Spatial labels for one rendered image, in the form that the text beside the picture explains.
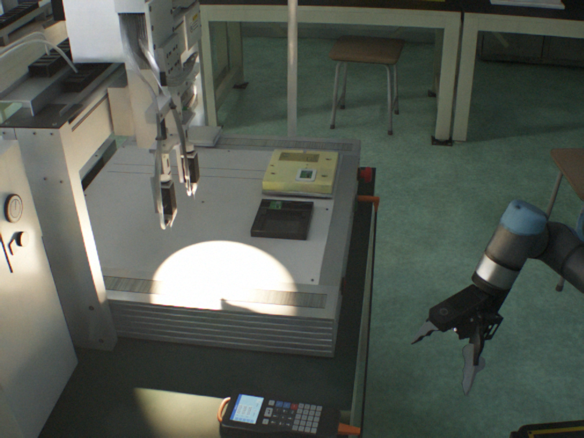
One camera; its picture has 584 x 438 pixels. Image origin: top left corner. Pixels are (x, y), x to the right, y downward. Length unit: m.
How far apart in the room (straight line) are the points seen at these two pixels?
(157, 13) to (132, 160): 0.66
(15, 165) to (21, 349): 0.29
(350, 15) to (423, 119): 0.88
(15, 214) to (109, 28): 0.36
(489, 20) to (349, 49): 0.78
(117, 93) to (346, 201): 0.58
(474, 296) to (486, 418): 1.02
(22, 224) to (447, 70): 2.83
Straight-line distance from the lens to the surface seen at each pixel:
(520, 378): 2.33
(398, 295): 2.58
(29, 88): 1.17
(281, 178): 1.50
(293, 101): 1.80
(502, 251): 1.18
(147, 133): 1.23
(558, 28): 3.60
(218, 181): 1.59
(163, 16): 1.18
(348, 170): 1.62
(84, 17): 1.19
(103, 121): 1.21
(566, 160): 2.69
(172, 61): 1.20
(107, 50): 1.20
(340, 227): 1.40
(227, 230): 1.40
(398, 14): 3.49
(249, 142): 1.76
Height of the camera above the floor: 1.63
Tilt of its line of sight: 34 degrees down
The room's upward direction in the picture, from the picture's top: 1 degrees counter-clockwise
